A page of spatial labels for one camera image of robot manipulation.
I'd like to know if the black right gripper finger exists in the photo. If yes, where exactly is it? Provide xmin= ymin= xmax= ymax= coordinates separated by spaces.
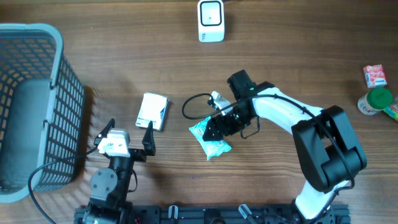
xmin=204 ymin=116 xmax=219 ymax=131
xmin=203 ymin=124 xmax=226 ymax=141

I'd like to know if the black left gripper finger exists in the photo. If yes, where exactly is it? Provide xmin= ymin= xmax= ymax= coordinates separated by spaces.
xmin=142 ymin=121 xmax=155 ymax=156
xmin=93 ymin=118 xmax=115 ymax=146

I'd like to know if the teal wet wipes pack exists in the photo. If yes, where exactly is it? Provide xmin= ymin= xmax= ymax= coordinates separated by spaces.
xmin=189 ymin=117 xmax=232 ymax=161

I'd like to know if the white blue carton box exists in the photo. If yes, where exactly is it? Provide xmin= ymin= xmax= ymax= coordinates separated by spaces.
xmin=136 ymin=92 xmax=169 ymax=131

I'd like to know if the green lid jar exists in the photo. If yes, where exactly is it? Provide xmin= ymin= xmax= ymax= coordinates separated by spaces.
xmin=358 ymin=87 xmax=393 ymax=116

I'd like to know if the green Haribo gummy bag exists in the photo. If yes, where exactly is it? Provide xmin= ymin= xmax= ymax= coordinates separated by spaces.
xmin=383 ymin=96 xmax=398 ymax=121

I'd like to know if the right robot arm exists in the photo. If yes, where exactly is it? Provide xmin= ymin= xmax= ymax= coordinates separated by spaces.
xmin=203 ymin=70 xmax=367 ymax=223

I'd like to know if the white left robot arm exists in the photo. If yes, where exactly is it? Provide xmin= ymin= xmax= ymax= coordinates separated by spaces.
xmin=74 ymin=118 xmax=155 ymax=224

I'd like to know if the white barcode scanner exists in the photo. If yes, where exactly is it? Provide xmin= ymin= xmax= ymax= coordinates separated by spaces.
xmin=197 ymin=0 xmax=225 ymax=43

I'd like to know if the grey plastic mesh basket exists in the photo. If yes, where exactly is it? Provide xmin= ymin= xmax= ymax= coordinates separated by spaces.
xmin=1 ymin=24 xmax=85 ymax=203

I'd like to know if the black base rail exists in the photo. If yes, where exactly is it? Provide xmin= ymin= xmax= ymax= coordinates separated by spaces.
xmin=92 ymin=204 xmax=351 ymax=224

